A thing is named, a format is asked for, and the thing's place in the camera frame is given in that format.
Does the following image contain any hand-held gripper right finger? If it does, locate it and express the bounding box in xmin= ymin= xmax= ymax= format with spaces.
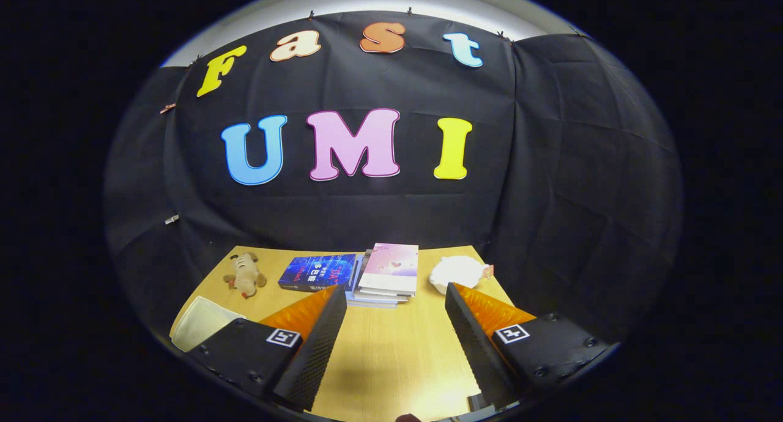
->
xmin=445 ymin=281 xmax=612 ymax=410

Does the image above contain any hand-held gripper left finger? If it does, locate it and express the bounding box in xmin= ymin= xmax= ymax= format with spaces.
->
xmin=187 ymin=284 xmax=348 ymax=412

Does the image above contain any beige fabric storage box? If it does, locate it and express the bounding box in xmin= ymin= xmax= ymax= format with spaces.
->
xmin=169 ymin=295 xmax=247 ymax=353

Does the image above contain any light blue cover book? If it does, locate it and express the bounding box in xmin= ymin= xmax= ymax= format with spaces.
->
xmin=346 ymin=291 xmax=398 ymax=309

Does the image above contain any dark blue cover book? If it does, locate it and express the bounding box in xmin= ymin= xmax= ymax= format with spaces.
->
xmin=278 ymin=254 xmax=357 ymax=293

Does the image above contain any white plush toy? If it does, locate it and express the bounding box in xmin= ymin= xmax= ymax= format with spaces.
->
xmin=428 ymin=255 xmax=494 ymax=295

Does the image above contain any beige plush dog toy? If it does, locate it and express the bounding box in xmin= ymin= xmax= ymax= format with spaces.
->
xmin=223 ymin=253 xmax=267 ymax=299

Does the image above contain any pink cover book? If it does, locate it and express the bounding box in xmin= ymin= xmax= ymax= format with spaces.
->
xmin=358 ymin=243 xmax=420 ymax=297

